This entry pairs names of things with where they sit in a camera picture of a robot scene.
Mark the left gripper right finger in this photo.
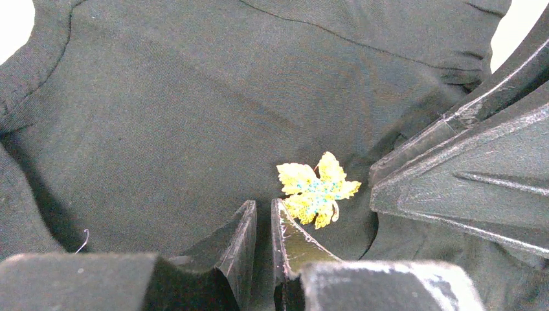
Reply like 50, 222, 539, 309
271, 199, 484, 310

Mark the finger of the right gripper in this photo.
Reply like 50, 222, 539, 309
370, 92, 548, 257
369, 10, 548, 185

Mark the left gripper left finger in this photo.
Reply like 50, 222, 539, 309
1, 200, 256, 310

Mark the gold leaf brooch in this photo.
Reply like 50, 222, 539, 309
276, 152, 362, 229

